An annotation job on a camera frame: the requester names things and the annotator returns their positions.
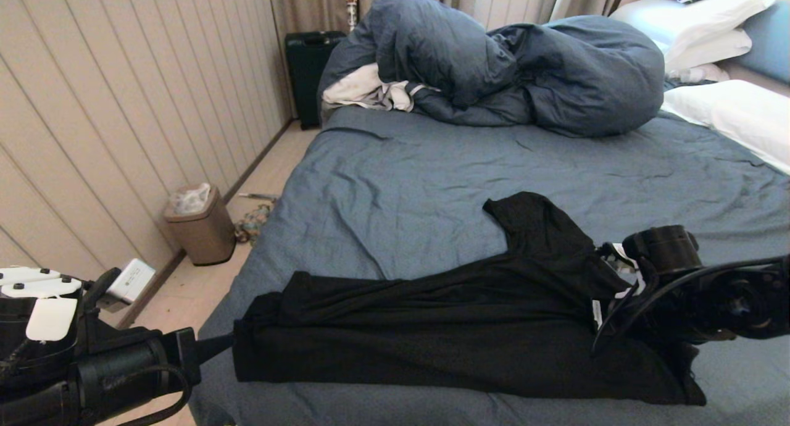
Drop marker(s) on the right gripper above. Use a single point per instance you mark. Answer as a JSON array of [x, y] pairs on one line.
[[654, 315]]

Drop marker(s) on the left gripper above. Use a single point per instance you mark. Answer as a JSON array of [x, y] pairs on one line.
[[123, 370]]

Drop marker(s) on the black printed t-shirt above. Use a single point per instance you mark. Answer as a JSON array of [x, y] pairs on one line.
[[401, 339]]

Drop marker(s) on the bronze trash bin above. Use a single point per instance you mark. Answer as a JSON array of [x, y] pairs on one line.
[[207, 233]]

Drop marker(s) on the teal patterned cloth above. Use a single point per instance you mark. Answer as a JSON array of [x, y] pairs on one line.
[[253, 224]]

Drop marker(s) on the clear plastic bin bag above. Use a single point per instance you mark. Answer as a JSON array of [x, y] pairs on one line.
[[190, 199]]

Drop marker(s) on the thin metal rod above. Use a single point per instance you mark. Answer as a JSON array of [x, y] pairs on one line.
[[259, 197]]

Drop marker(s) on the long white pillow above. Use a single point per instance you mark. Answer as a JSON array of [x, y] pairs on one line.
[[734, 114]]

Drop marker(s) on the bed with blue sheet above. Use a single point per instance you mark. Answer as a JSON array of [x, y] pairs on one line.
[[494, 167]]

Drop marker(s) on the small white pillow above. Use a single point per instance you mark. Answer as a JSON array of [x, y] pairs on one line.
[[697, 73]]

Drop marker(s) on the crumpled dark blue duvet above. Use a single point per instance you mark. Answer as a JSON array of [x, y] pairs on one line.
[[555, 71]]

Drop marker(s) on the flat white pillow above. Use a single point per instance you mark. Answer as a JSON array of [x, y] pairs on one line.
[[710, 49]]

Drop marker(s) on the black suitcase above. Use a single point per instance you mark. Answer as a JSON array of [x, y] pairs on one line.
[[305, 71]]

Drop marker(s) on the blue padded headboard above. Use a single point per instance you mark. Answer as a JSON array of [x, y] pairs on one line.
[[768, 40]]

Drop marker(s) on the large white pillow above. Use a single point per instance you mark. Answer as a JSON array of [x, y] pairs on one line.
[[691, 15]]

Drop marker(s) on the white sheer curtain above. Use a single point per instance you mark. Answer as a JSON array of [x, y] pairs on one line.
[[512, 1]]

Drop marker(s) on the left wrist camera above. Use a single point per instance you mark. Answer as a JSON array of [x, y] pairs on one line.
[[133, 281]]

